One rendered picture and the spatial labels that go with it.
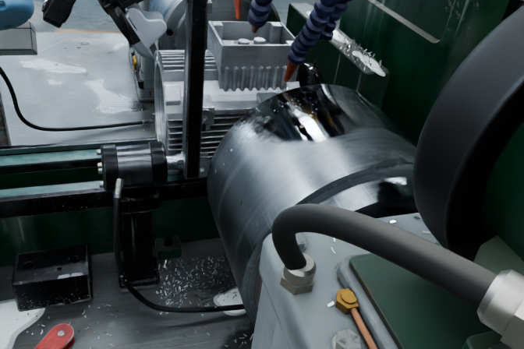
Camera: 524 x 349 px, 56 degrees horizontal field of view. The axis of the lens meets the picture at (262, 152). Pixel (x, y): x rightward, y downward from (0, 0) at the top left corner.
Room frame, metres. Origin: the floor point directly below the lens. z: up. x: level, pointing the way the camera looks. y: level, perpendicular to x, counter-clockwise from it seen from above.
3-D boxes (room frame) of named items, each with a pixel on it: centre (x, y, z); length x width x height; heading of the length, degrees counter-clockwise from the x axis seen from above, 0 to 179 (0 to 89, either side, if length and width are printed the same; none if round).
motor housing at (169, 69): (0.70, 0.07, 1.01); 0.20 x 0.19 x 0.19; 110
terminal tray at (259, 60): (0.71, 0.04, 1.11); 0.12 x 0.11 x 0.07; 110
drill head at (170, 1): (1.04, 0.16, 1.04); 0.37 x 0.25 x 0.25; 22
